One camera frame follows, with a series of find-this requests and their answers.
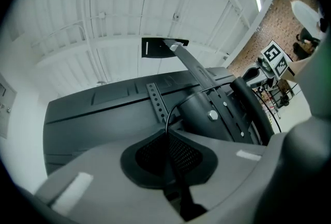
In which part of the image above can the grey wall panel box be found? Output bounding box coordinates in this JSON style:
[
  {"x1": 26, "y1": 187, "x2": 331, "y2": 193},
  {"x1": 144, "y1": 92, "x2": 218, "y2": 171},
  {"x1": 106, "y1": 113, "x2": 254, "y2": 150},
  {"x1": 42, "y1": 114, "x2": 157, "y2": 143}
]
[{"x1": 0, "y1": 74, "x2": 18, "y2": 140}]

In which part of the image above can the black TV stand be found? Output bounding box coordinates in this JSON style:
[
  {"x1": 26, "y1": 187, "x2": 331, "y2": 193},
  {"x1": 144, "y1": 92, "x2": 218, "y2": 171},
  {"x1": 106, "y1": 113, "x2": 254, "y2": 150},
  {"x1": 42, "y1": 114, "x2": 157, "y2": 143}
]
[{"x1": 141, "y1": 37, "x2": 275, "y2": 146}]

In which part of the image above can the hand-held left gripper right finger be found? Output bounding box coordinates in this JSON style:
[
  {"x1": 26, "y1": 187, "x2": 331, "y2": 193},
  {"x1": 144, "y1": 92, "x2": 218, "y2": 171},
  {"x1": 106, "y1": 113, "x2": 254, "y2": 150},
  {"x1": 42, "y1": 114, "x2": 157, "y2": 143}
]
[{"x1": 168, "y1": 129, "x2": 267, "y2": 224}]

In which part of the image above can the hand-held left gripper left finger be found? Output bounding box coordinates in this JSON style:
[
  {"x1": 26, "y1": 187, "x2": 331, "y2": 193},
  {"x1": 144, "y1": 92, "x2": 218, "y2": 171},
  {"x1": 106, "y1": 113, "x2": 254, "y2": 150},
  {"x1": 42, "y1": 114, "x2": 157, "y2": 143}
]
[{"x1": 35, "y1": 129, "x2": 183, "y2": 224}]

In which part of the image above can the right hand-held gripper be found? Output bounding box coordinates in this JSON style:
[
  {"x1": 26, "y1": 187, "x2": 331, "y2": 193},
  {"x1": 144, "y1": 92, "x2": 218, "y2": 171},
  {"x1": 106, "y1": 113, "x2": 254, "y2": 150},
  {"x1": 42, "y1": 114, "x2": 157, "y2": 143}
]
[{"x1": 244, "y1": 39, "x2": 290, "y2": 86}]

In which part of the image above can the large black television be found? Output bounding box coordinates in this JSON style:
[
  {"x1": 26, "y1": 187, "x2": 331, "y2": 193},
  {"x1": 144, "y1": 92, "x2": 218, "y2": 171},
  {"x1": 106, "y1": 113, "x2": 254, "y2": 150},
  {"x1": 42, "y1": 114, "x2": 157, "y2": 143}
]
[{"x1": 43, "y1": 67, "x2": 262, "y2": 177}]

